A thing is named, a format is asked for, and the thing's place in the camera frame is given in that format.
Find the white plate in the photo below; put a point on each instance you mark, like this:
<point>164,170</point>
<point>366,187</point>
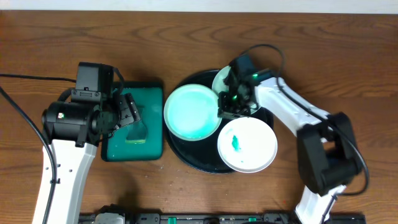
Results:
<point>247,145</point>

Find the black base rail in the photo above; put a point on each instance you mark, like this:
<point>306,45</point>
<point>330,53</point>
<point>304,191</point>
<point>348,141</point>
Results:
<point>116,214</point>

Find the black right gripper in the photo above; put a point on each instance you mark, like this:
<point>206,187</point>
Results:
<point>232,104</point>

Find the green scrubbing sponge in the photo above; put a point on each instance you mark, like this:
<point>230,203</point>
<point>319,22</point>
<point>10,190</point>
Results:
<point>137,133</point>

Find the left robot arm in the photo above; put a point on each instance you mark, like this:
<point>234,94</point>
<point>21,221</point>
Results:
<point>73,131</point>

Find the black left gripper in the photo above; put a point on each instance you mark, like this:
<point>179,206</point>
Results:
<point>125,112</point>

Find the rectangular black water tray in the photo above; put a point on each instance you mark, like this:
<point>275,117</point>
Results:
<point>150,96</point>

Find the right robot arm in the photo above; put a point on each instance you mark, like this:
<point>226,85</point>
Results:
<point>328,157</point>

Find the round black tray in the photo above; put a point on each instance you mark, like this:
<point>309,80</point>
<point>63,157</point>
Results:
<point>203,155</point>

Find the mint green plate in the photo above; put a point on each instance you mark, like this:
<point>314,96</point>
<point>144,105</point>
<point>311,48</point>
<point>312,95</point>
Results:
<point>191,112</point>
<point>218,84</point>

